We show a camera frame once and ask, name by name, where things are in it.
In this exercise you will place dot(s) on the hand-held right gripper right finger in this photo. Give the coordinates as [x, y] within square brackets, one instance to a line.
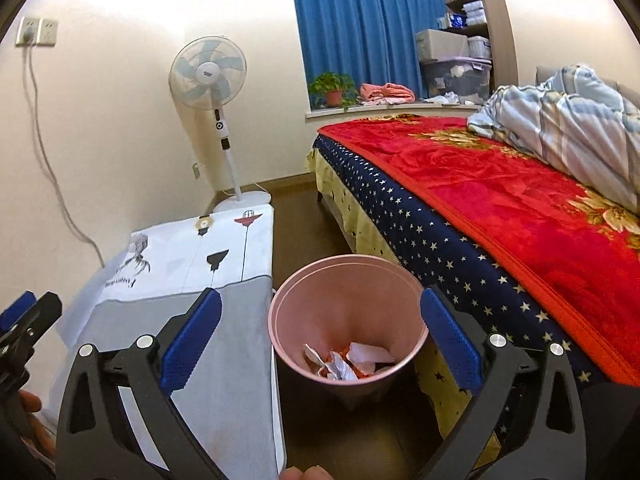
[450, 345]

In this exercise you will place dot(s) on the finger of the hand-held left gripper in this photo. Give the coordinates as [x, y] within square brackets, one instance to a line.
[40, 317]
[17, 306]

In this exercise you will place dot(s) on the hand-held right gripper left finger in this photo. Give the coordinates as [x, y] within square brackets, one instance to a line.
[192, 342]

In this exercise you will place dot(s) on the white paper receipt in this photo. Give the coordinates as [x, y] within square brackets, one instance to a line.
[367, 352]

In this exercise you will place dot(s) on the orange plastic bag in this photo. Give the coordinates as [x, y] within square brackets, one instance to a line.
[364, 369]

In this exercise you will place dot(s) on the white tissue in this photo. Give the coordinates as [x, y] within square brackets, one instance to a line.
[312, 355]
[340, 372]

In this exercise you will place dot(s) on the pink plastic bin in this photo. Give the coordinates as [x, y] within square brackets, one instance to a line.
[340, 300]

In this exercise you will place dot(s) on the person's left hand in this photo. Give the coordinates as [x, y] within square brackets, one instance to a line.
[31, 403]

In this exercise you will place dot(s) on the person's right hand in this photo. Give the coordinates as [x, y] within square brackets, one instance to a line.
[305, 475]

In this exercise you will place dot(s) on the small table with white cloth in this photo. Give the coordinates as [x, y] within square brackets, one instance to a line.
[175, 260]

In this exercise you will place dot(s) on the bed with star blanket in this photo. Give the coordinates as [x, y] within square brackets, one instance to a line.
[425, 225]

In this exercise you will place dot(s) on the yellow bed skirt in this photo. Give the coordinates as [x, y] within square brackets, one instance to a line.
[350, 215]

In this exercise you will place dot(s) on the bed with red blanket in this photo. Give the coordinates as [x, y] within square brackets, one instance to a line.
[500, 185]

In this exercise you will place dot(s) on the white crumpled cloth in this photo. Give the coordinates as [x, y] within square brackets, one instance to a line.
[450, 99]

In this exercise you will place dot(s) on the blue striped duvet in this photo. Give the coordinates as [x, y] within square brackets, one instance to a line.
[565, 120]

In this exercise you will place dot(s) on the pink folded cloth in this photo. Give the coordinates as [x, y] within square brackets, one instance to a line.
[387, 92]

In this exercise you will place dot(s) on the white windowsill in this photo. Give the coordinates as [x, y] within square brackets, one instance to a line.
[325, 113]

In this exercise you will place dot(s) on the clear storage box purple lid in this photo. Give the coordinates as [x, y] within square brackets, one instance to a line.
[455, 80]

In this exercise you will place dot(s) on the white standing fan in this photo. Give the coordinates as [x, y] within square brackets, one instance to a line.
[207, 70]

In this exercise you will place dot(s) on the potted green plant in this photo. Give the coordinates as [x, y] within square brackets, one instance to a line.
[332, 90]

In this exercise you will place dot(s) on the small clear storage box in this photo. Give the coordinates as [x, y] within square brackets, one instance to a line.
[479, 47]

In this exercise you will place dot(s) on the grey cardboard box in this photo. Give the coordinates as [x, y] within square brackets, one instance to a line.
[440, 45]

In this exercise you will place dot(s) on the blue white packet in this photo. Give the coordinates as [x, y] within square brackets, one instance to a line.
[452, 21]

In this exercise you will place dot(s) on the wooden bookshelf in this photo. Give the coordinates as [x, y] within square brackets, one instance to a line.
[500, 25]

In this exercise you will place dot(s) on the blue curtain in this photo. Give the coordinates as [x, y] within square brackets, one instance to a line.
[360, 25]

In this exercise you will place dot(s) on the stack of white cloths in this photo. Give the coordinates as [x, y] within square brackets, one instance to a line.
[475, 12]

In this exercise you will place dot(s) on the white wall plug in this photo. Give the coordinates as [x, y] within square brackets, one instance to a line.
[197, 170]

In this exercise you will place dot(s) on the white wall outlet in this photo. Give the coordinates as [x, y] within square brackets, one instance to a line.
[40, 30]

